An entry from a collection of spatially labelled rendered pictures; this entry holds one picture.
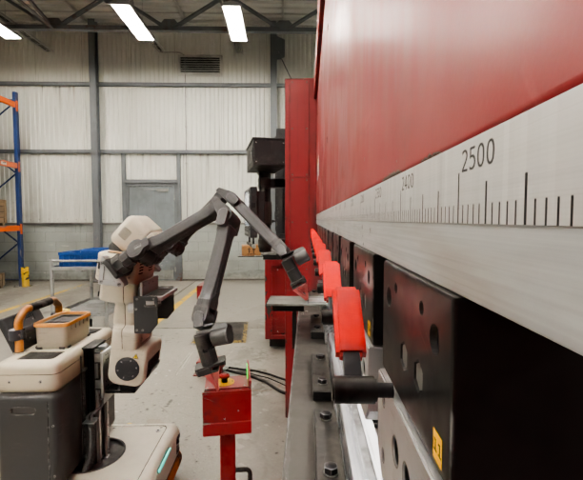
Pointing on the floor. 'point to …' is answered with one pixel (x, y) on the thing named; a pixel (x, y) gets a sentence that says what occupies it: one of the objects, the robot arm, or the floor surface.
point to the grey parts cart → (90, 291)
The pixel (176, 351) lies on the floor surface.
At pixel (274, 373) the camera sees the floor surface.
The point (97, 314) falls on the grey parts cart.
